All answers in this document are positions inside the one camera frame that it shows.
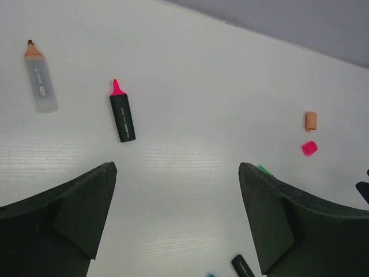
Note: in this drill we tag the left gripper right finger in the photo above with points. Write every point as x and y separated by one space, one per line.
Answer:
298 234

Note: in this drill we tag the pink pen cap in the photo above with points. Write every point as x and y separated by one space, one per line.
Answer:
309 148

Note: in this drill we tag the orange pen cap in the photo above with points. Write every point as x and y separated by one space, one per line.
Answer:
310 121

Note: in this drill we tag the black highlighter orange cap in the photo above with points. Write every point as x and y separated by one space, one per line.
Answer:
241 267

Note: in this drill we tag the clear marker orange tip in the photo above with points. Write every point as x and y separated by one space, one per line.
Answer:
40 80

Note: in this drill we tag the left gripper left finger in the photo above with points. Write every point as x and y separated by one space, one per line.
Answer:
57 232

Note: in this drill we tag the black highlighter green cap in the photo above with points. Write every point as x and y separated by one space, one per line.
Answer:
265 170

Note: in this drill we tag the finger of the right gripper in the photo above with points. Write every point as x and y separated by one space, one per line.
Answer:
363 189

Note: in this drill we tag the black highlighter pink tip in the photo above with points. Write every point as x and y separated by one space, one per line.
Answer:
122 113

